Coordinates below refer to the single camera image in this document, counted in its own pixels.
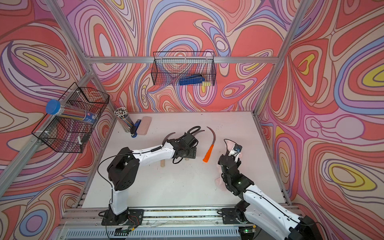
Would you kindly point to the blue tool in basket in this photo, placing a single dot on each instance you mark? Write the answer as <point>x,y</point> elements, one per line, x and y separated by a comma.
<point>191,80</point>

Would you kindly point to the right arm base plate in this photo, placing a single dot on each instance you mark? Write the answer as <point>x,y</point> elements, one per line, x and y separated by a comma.
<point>232,216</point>

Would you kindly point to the pink rag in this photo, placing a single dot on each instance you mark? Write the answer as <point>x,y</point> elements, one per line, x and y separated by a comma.
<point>232,149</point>

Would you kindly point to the black wire basket left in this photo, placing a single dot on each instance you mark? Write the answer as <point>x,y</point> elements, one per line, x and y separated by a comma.
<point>65,135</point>

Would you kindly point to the wooden handled sickle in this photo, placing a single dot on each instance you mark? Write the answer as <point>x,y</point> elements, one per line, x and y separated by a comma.
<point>166,138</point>
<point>194,134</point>

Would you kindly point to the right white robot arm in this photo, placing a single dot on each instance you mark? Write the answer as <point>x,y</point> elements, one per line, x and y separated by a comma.
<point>257,208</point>

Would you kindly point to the aluminium rail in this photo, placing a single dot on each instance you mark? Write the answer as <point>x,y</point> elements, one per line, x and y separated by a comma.
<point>174,223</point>

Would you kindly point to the blue stapler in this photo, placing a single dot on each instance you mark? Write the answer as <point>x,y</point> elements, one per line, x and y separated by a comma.
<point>134,128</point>

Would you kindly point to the black wire basket back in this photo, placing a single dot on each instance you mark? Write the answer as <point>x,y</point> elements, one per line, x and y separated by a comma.
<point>169,66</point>

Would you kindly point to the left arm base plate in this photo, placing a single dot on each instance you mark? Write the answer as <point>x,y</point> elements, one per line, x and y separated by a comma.
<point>129,217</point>

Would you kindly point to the clear tube blue cap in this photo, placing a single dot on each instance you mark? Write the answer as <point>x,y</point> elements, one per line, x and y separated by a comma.
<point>56,108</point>

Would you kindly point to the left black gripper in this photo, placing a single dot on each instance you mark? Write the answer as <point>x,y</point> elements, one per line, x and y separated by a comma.
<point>193,152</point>

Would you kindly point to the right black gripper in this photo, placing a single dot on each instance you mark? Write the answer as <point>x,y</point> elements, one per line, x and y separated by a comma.
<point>219,160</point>

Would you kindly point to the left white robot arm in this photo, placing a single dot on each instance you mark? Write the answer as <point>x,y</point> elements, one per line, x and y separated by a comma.
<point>123,169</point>

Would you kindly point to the cup of pencils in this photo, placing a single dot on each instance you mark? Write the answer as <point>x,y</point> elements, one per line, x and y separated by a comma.
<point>123,115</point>

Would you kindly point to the pink case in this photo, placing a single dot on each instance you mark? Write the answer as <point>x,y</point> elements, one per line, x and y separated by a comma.
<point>144,126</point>

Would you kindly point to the black wire basket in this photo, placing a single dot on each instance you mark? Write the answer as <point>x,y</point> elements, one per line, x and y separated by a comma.
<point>169,66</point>
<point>65,135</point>

